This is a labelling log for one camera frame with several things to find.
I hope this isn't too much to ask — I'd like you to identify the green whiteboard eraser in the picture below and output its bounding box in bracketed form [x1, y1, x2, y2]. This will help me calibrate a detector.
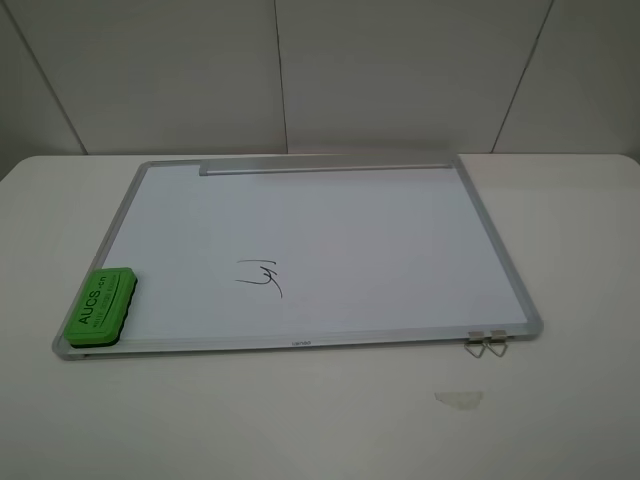
[63, 268, 138, 348]

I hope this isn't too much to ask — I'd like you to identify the silver framed whiteboard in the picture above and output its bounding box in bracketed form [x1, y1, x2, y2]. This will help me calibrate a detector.
[52, 156, 543, 360]

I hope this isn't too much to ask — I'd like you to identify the right metal hanging clip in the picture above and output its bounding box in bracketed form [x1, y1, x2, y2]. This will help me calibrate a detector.
[485, 330, 509, 358]

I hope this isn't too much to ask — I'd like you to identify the clear tape piece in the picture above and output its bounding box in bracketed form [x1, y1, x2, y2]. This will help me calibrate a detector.
[434, 391, 484, 411]

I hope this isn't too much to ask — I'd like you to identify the silver marker tray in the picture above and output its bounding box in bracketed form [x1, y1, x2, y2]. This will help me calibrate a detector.
[199, 152, 459, 177]

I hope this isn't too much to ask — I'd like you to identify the left metal hanging clip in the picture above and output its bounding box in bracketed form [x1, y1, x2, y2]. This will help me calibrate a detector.
[464, 331, 487, 359]

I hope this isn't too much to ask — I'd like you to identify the metal hanging clip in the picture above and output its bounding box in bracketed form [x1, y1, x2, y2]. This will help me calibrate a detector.
[464, 331, 487, 359]
[485, 330, 509, 358]

